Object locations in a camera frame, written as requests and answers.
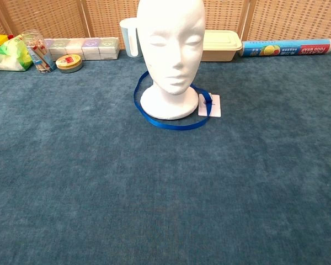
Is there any white foam mannequin head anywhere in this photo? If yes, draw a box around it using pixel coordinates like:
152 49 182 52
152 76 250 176
136 0 206 121

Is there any clear jar with sticks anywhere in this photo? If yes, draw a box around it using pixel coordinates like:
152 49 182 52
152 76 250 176
21 29 57 75

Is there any green snack bag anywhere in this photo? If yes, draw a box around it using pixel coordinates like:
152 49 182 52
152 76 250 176
0 34 34 72

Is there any round yellow tin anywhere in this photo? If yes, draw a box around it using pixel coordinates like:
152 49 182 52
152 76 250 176
55 54 83 74

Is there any blue food wrap roll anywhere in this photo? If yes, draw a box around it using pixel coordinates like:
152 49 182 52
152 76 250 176
241 38 331 58

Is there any beige lidded lunch box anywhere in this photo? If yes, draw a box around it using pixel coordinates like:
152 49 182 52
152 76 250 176
201 29 243 62

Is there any wicker folding screen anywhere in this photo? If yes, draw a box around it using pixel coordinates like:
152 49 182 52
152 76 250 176
0 0 331 50

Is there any white plastic measuring cup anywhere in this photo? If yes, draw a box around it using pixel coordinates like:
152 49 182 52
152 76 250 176
119 18 143 58

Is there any pastel five-colour box pack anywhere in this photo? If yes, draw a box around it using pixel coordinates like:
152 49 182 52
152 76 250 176
44 37 121 61

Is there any blue lanyard with badge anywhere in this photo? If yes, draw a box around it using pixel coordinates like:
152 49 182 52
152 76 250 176
133 71 222 131

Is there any blue felt table mat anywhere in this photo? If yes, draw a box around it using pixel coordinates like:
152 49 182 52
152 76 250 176
0 51 331 265

